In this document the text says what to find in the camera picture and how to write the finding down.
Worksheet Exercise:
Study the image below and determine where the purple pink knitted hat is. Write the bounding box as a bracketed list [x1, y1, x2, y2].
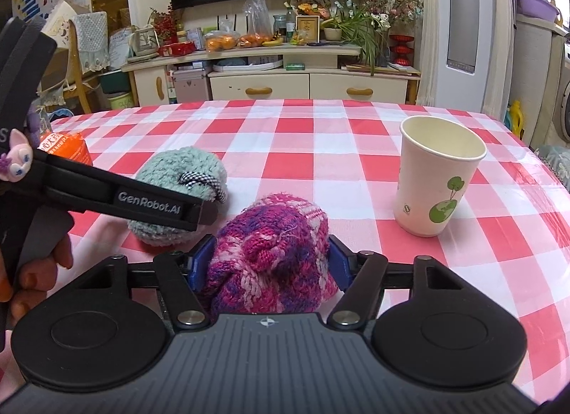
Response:
[198, 193, 338, 319]

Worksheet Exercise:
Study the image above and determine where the teal knitted hat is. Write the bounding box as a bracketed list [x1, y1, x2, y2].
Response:
[128, 147, 228, 247]

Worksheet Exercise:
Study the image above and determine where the person left hand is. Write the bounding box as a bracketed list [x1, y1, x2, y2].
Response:
[0, 234, 73, 324]

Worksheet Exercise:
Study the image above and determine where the pink cat charm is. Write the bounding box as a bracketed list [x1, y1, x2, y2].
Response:
[0, 129, 33, 182]

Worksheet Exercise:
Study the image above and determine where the orange white tissue pack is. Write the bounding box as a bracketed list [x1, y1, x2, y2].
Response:
[38, 132, 93, 166]

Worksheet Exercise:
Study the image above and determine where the red white checkered tablecloth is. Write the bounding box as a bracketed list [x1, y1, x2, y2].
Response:
[52, 99, 569, 402]

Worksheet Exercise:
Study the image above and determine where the green trash bin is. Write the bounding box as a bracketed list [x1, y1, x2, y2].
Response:
[106, 92, 135, 110]

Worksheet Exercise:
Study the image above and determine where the white paper cup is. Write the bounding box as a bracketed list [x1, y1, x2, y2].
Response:
[393, 115, 487, 237]

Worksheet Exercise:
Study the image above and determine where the wooden dining chair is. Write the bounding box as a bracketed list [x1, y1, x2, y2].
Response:
[38, 0, 110, 114]

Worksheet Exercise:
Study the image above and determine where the pink storage box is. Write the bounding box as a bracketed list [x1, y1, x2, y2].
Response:
[173, 69, 212, 103]

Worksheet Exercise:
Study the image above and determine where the cream tv cabinet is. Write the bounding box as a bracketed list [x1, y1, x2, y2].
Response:
[122, 45, 421, 106]

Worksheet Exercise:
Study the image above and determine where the flower plant pot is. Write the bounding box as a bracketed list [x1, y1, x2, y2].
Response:
[330, 0, 424, 75]

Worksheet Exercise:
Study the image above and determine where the white washing machine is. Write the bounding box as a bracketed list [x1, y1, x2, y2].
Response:
[553, 68, 569, 144]

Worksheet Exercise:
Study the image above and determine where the white standing air conditioner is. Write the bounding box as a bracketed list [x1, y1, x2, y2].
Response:
[421, 0, 515, 120]

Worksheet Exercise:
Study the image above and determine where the purple plastic basin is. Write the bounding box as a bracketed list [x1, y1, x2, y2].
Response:
[517, 0, 560, 22]

